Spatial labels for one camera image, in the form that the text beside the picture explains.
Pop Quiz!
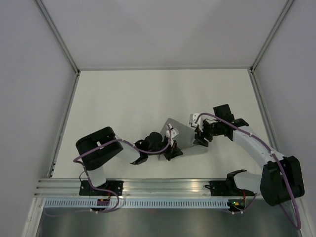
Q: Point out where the white slotted cable duct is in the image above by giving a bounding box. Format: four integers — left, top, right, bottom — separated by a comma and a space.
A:
44, 198, 229, 209

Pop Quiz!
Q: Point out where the right aluminium frame post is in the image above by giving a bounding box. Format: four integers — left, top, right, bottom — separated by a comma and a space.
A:
248, 0, 296, 74

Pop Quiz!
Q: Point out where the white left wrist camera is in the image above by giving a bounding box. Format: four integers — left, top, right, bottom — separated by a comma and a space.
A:
166, 123, 179, 145

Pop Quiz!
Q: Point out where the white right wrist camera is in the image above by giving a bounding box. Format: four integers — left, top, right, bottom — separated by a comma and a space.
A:
189, 113, 204, 132

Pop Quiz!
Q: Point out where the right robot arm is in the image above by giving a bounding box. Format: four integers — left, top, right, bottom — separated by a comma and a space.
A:
189, 104, 305, 206

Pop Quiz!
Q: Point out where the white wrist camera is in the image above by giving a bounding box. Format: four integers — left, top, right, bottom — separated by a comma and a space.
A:
189, 113, 204, 132
166, 123, 179, 145

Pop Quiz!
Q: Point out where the aluminium frame post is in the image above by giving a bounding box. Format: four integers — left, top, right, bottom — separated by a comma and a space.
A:
248, 0, 296, 74
33, 0, 80, 75

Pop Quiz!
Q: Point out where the aluminium front rail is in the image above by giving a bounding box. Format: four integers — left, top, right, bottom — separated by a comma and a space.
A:
34, 178, 242, 198

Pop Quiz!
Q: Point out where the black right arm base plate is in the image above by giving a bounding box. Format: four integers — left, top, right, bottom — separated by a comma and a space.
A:
205, 180, 254, 197

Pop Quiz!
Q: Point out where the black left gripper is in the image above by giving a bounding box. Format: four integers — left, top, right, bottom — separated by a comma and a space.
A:
148, 137, 182, 162

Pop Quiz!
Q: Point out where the grey cloth napkin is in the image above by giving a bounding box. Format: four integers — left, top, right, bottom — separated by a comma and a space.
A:
158, 118, 208, 160

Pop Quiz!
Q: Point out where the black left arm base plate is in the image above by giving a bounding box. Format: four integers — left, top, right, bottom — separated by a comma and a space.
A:
79, 180, 123, 197

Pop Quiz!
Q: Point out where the left aluminium frame post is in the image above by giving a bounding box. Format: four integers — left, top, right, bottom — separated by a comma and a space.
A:
33, 0, 80, 75

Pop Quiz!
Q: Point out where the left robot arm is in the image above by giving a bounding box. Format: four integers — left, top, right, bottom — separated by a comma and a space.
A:
73, 124, 183, 196

